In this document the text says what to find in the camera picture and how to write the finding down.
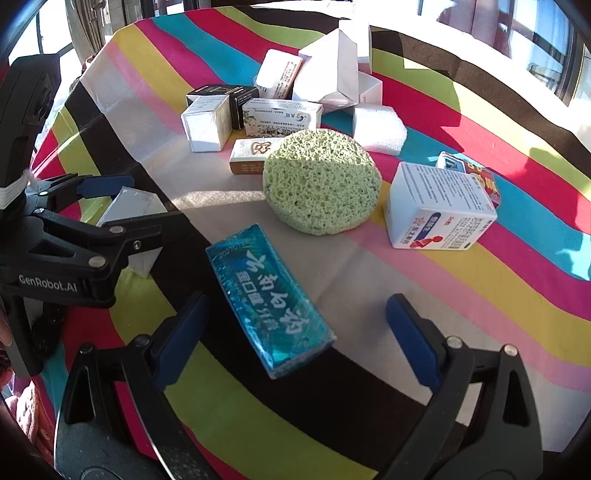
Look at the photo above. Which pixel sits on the white box with green print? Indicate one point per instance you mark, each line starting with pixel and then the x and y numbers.
pixel 277 115

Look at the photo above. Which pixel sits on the large white folded box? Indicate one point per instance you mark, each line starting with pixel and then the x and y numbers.
pixel 328 74

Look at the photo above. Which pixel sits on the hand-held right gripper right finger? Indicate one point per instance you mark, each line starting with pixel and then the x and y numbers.
pixel 415 344

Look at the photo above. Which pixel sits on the pink curtain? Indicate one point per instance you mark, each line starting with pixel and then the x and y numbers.
pixel 466 16

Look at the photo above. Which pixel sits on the blue toothpaste box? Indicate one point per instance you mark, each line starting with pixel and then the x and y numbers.
pixel 270 300

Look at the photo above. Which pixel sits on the white foam block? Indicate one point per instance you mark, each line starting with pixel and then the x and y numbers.
pixel 378 127

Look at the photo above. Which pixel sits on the red and blue packet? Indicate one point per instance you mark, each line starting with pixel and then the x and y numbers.
pixel 480 173

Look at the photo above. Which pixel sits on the white box with orange print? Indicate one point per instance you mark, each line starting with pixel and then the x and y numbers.
pixel 274 71

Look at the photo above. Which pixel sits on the small brown and white box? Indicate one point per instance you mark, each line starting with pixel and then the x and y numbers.
pixel 249 154

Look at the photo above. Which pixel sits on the white cardboard box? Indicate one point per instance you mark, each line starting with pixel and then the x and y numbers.
pixel 134 203

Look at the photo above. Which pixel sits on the plain white box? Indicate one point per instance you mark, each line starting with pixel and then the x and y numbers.
pixel 369 87

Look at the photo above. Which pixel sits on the white box red blue label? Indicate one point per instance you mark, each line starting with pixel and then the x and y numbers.
pixel 429 198

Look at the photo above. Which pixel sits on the black box with gold print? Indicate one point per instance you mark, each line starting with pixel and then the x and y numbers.
pixel 242 99

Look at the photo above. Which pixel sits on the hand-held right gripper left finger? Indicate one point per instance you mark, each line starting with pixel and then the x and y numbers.
pixel 180 341

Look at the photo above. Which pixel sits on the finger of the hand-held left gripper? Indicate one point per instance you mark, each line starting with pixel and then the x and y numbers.
pixel 106 184
pixel 152 228

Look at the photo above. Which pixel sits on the white square box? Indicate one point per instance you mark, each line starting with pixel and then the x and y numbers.
pixel 207 124

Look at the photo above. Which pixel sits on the green round sponge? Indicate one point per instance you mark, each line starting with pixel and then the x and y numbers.
pixel 323 180

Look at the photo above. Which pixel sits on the large glass window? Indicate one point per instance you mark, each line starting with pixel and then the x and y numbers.
pixel 540 41

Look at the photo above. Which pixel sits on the striped colourful tablecloth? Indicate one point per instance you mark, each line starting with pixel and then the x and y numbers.
pixel 461 295

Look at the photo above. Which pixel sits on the flat white box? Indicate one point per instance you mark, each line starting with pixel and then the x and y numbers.
pixel 362 41

